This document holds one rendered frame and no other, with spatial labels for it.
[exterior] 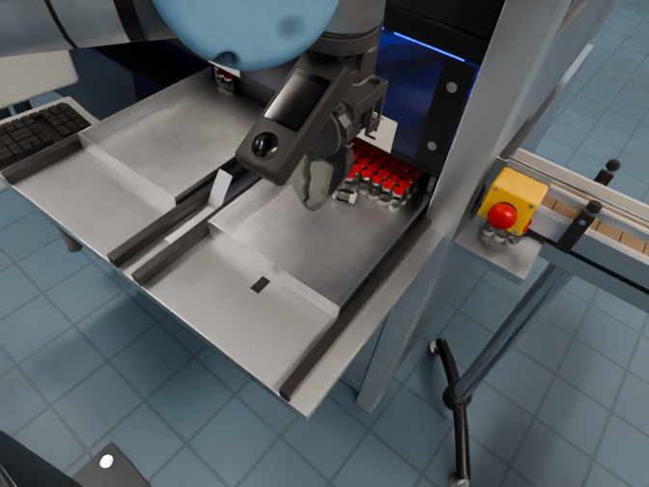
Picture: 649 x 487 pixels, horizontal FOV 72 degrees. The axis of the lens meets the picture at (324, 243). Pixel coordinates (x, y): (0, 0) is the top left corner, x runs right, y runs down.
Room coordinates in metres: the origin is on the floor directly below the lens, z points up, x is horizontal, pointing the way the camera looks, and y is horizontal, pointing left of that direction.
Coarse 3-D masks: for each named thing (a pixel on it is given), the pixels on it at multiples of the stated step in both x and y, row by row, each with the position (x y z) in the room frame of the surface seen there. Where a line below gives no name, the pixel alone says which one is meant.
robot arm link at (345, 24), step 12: (348, 0) 0.34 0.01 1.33; (360, 0) 0.35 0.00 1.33; (372, 0) 0.35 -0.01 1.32; (384, 0) 0.37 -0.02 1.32; (336, 12) 0.34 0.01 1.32; (348, 12) 0.34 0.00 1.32; (360, 12) 0.35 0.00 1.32; (372, 12) 0.35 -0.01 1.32; (336, 24) 0.34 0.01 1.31; (348, 24) 0.34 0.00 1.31; (360, 24) 0.35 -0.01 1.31; (372, 24) 0.35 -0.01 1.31; (336, 36) 0.35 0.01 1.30; (348, 36) 0.35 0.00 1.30
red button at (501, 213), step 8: (496, 208) 0.49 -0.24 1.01; (504, 208) 0.49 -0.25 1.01; (512, 208) 0.49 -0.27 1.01; (488, 216) 0.49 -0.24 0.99; (496, 216) 0.48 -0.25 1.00; (504, 216) 0.48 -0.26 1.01; (512, 216) 0.48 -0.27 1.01; (496, 224) 0.48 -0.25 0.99; (504, 224) 0.47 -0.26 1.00; (512, 224) 0.47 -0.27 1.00
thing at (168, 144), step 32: (160, 96) 0.81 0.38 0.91; (192, 96) 0.86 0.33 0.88; (224, 96) 0.88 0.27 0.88; (96, 128) 0.68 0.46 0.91; (128, 128) 0.72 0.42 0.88; (160, 128) 0.74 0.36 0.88; (192, 128) 0.75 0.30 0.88; (224, 128) 0.76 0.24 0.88; (128, 160) 0.63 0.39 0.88; (160, 160) 0.64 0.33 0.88; (192, 160) 0.65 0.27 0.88; (224, 160) 0.66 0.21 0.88; (160, 192) 0.53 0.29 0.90; (192, 192) 0.55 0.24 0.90
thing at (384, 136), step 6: (384, 120) 0.62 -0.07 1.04; (390, 120) 0.62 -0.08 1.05; (384, 126) 0.62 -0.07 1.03; (390, 126) 0.62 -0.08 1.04; (396, 126) 0.61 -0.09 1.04; (360, 132) 0.64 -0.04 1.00; (372, 132) 0.63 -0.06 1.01; (378, 132) 0.63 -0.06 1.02; (384, 132) 0.62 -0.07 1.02; (390, 132) 0.62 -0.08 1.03; (366, 138) 0.64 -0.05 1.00; (378, 138) 0.62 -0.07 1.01; (384, 138) 0.62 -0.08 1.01; (390, 138) 0.61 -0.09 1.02; (378, 144) 0.62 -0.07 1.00; (384, 144) 0.62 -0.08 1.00; (390, 144) 0.61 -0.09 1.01; (384, 150) 0.62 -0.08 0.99; (390, 150) 0.61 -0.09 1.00
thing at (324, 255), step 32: (256, 192) 0.57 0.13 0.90; (288, 192) 0.60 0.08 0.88; (416, 192) 0.64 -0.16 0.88; (224, 224) 0.50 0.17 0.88; (256, 224) 0.51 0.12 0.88; (288, 224) 0.52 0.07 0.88; (320, 224) 0.53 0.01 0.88; (352, 224) 0.54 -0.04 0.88; (384, 224) 0.55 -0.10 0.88; (256, 256) 0.42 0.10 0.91; (288, 256) 0.45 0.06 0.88; (320, 256) 0.46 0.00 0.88; (352, 256) 0.47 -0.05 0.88; (384, 256) 0.46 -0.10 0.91; (320, 288) 0.40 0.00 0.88; (352, 288) 0.40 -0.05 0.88
